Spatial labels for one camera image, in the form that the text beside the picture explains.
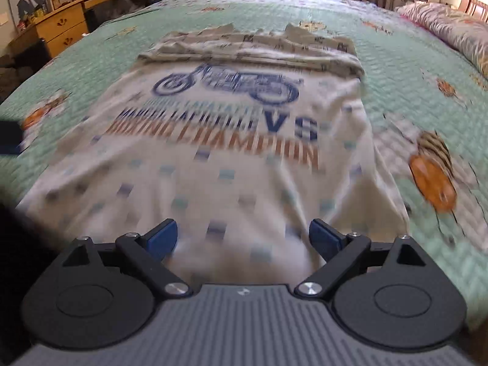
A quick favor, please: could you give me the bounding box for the black armchair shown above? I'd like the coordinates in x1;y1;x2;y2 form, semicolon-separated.
0;40;50;103

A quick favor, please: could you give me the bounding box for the wooden headboard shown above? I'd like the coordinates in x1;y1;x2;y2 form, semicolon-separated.
457;0;488;21

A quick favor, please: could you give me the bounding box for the wall poster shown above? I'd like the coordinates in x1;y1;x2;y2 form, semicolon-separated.
7;0;46;33

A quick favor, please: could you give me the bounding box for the floral pillow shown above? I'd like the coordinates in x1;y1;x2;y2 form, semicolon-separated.
394;1;488;81

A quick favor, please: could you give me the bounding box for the white printed shirt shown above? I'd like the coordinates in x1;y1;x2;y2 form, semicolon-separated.
15;23;412;275

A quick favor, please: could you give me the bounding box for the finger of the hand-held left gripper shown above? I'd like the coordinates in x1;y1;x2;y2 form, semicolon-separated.
0;120;23;156

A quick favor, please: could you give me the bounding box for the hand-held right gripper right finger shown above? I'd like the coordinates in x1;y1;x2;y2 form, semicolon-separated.
295;218;428;298

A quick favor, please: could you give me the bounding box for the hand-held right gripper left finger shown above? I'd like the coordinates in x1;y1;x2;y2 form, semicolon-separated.
61;218;193;298

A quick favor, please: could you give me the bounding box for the green quilted bee blanket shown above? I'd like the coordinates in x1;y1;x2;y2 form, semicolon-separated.
0;2;488;332

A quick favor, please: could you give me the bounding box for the wooden desk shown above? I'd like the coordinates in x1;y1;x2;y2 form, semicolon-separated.
8;0;191;59

